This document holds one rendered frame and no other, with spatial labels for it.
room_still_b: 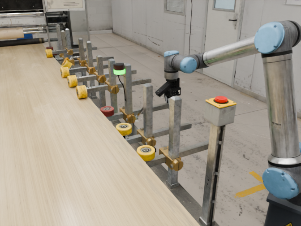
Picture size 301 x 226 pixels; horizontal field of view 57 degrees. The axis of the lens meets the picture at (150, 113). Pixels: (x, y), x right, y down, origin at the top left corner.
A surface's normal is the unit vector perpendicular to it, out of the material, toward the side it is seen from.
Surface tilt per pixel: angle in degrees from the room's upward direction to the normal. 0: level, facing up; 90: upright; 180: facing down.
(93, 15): 90
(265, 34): 83
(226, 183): 0
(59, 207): 0
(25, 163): 0
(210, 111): 90
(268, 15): 90
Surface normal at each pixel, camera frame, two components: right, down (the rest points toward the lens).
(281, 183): -0.79, 0.32
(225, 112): 0.47, 0.37
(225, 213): 0.00, -0.91
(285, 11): -0.91, 0.18
